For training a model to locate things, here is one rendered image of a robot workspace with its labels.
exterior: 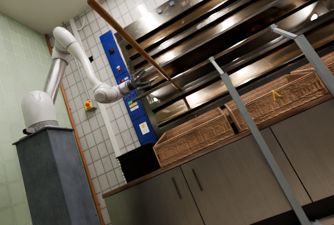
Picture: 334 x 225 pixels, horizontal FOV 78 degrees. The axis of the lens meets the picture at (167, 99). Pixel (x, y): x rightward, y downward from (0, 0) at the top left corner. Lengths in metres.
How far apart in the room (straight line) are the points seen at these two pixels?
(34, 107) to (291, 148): 1.46
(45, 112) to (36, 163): 0.27
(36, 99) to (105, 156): 1.12
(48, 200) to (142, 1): 2.05
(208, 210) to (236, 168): 0.31
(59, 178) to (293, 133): 1.27
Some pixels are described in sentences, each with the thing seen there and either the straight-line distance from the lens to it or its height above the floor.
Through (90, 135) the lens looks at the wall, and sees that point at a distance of 2.38.
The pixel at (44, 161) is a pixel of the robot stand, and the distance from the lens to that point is 1.22.
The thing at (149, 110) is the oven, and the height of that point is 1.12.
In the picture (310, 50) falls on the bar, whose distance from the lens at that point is 1.47.
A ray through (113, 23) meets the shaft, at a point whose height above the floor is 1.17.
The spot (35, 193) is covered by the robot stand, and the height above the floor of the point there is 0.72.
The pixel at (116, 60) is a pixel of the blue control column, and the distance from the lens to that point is 2.33.
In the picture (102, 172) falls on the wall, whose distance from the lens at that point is 2.31.
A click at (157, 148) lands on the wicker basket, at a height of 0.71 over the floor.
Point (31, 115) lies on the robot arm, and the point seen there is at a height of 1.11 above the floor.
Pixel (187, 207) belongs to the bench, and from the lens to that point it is 1.46.
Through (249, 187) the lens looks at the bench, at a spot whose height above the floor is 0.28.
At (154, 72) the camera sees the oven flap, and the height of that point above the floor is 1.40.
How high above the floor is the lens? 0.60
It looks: 15 degrees up
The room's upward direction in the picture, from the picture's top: 24 degrees counter-clockwise
